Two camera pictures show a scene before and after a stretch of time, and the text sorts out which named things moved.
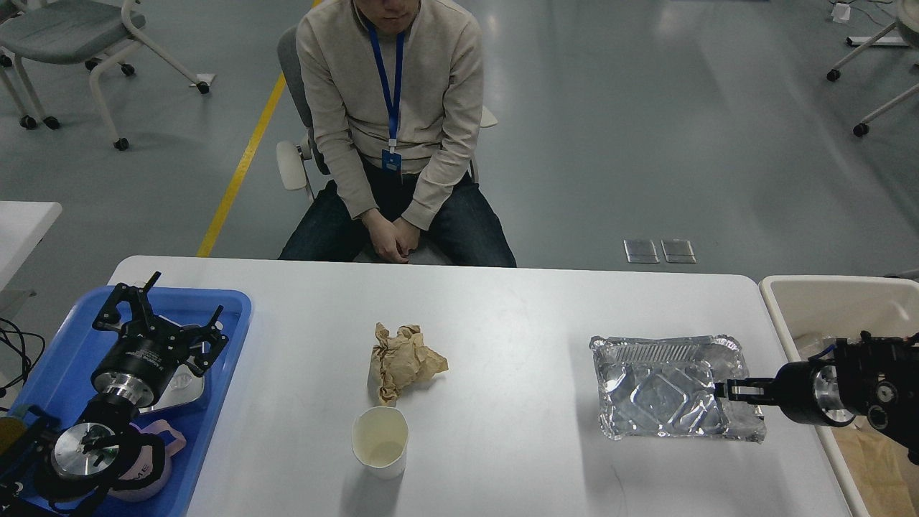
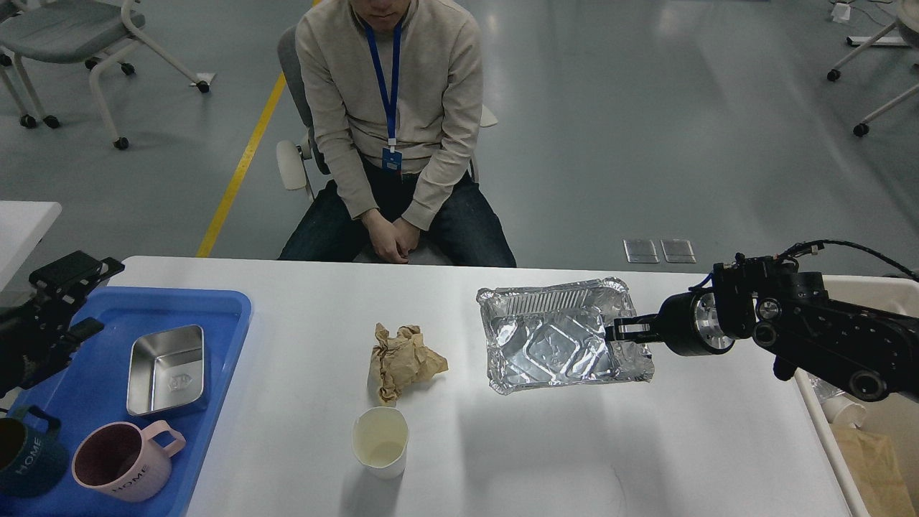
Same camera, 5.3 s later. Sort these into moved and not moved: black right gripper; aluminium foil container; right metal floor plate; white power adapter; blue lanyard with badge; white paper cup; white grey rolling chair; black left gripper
Moved: aluminium foil container; black left gripper; black right gripper
Not moved: right metal floor plate; white grey rolling chair; blue lanyard with badge; white paper cup; white power adapter
